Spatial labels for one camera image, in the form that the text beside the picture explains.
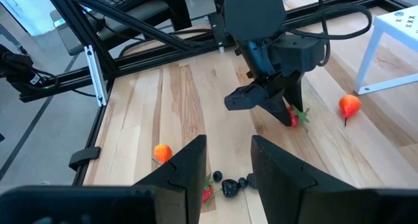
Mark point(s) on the black table clamp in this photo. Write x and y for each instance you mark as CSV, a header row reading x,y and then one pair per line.
x,y
85,157

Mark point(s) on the orange peach with stem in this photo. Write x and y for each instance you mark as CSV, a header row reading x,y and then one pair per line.
x,y
162,153

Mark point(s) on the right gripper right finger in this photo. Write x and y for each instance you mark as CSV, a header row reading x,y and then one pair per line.
x,y
277,178

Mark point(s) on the white perforated metal shelf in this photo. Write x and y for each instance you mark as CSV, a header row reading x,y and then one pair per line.
x,y
392,25

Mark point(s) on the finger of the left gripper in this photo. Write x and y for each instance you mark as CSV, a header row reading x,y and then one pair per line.
x,y
295,93
277,109

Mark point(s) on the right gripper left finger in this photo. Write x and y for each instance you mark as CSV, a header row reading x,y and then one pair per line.
x,y
189,178

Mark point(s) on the red strawberry with leaves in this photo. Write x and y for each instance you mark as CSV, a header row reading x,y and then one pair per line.
x,y
207,194
298,117

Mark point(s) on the small orange peach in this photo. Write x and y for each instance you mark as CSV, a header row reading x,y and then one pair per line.
x,y
349,105

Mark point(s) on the small dark blueberry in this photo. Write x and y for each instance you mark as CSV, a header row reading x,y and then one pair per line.
x,y
217,176

